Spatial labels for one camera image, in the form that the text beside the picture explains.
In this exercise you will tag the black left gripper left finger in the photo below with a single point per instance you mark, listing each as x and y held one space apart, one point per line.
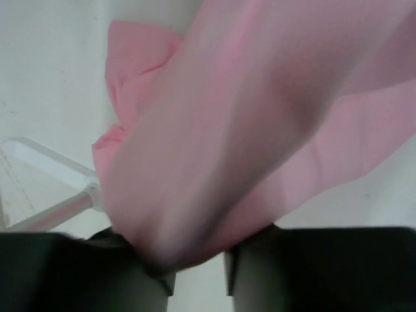
56 272

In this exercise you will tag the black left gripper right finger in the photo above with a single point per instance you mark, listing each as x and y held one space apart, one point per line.
323 269

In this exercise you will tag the pink t shirt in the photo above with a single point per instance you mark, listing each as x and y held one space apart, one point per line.
260 107

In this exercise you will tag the metal clothes rack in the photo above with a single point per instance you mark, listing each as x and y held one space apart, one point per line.
42 190

